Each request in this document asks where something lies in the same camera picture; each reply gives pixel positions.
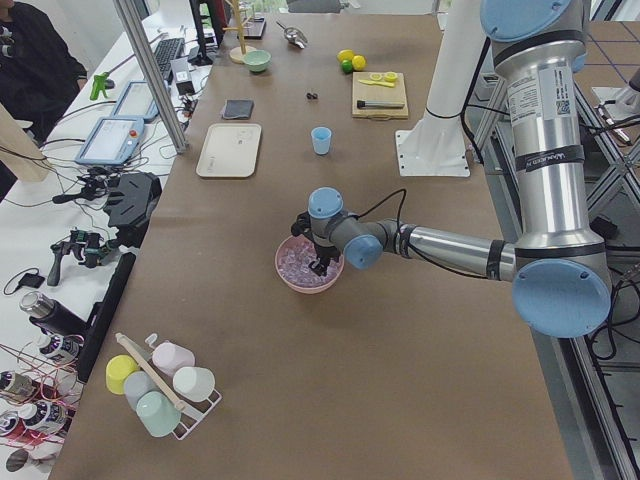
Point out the white cup on rack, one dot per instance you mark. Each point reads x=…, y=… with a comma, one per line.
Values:
x=194, y=383

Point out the wooden cup stand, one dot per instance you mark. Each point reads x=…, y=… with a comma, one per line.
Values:
x=237, y=54

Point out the grey cup on rack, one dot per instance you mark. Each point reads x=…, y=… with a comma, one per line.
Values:
x=136, y=385

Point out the steel cylinder black tip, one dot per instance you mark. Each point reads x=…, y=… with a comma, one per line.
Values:
x=368, y=104

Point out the cream rectangular tray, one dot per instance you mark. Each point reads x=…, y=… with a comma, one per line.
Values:
x=230, y=150

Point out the wooden cutting board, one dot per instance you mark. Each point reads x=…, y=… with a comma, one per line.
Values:
x=377, y=93

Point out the green lime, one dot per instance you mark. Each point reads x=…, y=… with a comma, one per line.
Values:
x=346, y=66

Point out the yellow plastic knife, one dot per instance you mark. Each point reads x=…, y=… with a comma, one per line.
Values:
x=384, y=84

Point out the yellow cup on rack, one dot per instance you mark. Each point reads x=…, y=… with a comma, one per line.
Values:
x=117, y=370

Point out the grey folded cloth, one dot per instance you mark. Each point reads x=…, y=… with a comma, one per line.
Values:
x=237, y=109

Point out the white cup rack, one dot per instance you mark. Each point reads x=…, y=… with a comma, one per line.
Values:
x=192, y=413

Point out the black metal bottle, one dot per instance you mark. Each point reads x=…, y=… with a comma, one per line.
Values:
x=51, y=316

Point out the pink cup on rack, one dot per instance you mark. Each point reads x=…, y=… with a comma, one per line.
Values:
x=169, y=357

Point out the mint cup on rack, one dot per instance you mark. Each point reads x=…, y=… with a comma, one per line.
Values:
x=158, y=414

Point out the person in black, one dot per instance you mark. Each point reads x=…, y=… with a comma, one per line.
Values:
x=39, y=76

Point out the light blue plastic cup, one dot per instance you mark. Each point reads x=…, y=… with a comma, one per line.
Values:
x=321, y=138

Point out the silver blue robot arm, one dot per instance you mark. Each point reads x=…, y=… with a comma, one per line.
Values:
x=560, y=281

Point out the aluminium frame post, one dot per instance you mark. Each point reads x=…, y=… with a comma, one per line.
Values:
x=138, y=39

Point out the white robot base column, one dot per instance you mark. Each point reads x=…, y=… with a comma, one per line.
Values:
x=436, y=144

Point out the mint green bowl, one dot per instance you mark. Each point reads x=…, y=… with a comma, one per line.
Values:
x=257, y=61

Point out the metal ice scoop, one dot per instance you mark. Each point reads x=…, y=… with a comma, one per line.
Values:
x=293, y=35

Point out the black keyboard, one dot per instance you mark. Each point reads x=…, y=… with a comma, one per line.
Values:
x=166, y=51

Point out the blue teach pendant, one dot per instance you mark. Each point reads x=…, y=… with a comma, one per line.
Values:
x=112, y=141
x=136, y=100

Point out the pink bowl of ice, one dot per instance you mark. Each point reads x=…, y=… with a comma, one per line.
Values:
x=292, y=260

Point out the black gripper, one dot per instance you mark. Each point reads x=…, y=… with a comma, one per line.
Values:
x=321, y=252

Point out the yellow lemon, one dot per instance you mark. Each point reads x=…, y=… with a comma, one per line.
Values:
x=359, y=63
x=345, y=55

